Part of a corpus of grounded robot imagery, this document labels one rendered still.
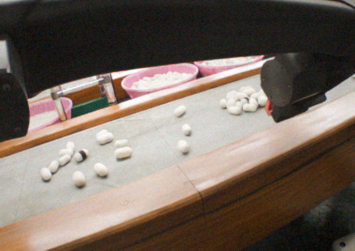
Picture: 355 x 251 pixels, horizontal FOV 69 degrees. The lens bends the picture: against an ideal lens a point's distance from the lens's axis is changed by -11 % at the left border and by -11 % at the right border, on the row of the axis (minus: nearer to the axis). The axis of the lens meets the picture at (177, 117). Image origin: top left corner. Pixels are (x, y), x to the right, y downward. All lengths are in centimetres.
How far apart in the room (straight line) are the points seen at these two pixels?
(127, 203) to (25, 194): 25
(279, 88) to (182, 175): 22
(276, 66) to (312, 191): 35
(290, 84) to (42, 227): 40
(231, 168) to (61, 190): 32
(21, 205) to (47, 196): 5
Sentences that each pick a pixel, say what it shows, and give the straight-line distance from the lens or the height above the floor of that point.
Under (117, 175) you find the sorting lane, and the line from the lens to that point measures 56.
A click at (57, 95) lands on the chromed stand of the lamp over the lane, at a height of 84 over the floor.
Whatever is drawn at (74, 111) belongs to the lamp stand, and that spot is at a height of 70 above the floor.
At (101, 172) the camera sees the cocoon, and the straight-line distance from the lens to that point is 56.
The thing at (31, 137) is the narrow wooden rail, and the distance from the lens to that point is 80.
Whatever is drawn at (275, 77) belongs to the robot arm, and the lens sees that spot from 33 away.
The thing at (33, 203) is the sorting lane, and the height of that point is 74.
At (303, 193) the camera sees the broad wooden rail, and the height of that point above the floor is 65.
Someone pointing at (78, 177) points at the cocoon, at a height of 76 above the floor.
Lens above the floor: 105
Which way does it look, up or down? 25 degrees down
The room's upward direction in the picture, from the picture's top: 11 degrees counter-clockwise
